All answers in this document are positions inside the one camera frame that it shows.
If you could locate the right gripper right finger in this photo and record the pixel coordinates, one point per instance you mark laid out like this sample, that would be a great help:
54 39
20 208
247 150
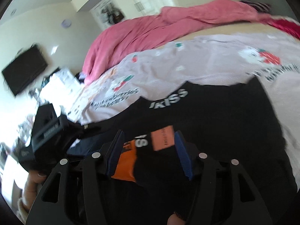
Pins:
211 184

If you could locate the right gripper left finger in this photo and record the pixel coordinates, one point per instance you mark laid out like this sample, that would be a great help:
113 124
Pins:
72 192

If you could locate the black long-sleeve sweater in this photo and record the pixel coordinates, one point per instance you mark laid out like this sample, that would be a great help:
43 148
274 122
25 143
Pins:
225 122

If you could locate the left hand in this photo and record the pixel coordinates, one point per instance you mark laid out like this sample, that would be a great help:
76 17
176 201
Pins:
31 188

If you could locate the right hand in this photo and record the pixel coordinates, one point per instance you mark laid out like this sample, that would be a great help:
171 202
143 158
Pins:
175 220

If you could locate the white dresser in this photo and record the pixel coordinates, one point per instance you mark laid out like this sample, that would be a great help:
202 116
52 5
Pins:
61 89

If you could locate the pink duvet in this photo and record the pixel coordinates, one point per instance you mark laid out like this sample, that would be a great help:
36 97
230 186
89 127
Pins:
149 32

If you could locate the hanging bags on door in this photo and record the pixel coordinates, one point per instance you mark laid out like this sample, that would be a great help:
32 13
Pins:
111 14

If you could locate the strawberry bear print bedsheet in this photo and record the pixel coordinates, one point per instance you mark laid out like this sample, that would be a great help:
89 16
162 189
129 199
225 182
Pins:
211 60

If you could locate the red pillow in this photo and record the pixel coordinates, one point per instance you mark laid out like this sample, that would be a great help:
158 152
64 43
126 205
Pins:
290 27

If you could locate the striped pillow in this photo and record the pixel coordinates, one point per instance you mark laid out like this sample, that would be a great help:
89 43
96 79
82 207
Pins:
259 7

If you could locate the black wall television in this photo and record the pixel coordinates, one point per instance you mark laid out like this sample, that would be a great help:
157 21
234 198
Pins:
24 69

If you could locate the purple wall clock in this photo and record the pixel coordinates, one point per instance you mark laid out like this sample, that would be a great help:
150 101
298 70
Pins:
66 23

